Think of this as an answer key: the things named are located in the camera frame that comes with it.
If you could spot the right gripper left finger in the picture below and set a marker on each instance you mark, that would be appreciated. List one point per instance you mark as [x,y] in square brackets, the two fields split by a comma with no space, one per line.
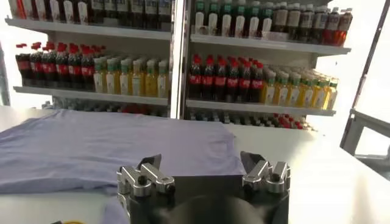
[134,179]

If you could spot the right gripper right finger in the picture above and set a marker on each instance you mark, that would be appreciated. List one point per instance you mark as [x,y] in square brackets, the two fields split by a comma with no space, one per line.
[274,179]

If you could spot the purple t-shirt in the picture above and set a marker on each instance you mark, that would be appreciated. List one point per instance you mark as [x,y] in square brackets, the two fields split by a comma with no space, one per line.
[91,146]

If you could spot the grey metal shelf board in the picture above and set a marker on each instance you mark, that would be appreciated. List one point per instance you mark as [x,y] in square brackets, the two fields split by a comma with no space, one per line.
[91,30]
[268,45]
[91,95]
[259,108]

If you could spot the yellow juice bottle green cap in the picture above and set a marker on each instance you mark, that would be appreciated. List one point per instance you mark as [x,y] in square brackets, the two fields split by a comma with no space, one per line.
[269,91]
[318,95]
[138,81]
[331,96]
[99,79]
[125,80]
[281,92]
[151,81]
[163,82]
[111,79]
[306,94]
[294,93]

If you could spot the cola bottle red cap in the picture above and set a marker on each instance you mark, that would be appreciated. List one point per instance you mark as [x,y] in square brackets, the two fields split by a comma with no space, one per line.
[256,84]
[87,71]
[195,80]
[36,68]
[74,70]
[61,70]
[22,68]
[48,69]
[208,81]
[232,82]

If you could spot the grey metal shelving unit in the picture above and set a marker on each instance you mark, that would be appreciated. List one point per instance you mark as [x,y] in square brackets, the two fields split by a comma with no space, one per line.
[186,61]
[176,61]

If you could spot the green-capped dark drink bottle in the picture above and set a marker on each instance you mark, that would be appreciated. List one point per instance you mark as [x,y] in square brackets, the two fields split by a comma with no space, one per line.
[239,22]
[199,18]
[253,22]
[226,21]
[212,19]
[267,22]

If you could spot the dark bottle beige label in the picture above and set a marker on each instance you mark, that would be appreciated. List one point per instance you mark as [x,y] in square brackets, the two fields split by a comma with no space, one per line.
[280,19]
[293,21]

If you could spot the dark bottle grey label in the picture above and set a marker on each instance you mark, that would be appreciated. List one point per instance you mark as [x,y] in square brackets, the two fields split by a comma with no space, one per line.
[305,22]
[318,24]

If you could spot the red drink bottle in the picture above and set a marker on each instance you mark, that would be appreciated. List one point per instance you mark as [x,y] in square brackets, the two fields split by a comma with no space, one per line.
[332,27]
[344,29]

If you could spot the dark bottle navy label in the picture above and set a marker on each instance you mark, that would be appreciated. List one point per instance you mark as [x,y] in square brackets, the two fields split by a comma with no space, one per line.
[150,9]
[164,9]
[123,9]
[137,9]
[97,9]
[110,9]

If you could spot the brown tea bottle white label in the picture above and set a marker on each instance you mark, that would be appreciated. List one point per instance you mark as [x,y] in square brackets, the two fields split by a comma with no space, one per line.
[13,7]
[40,8]
[27,7]
[83,11]
[68,10]
[55,9]

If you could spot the grey metal rack frame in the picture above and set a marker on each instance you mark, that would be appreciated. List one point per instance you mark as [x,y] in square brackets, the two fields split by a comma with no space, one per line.
[349,134]

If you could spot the thin black frame pole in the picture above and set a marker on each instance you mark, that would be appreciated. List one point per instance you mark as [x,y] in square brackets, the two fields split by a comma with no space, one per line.
[365,73]
[3,76]

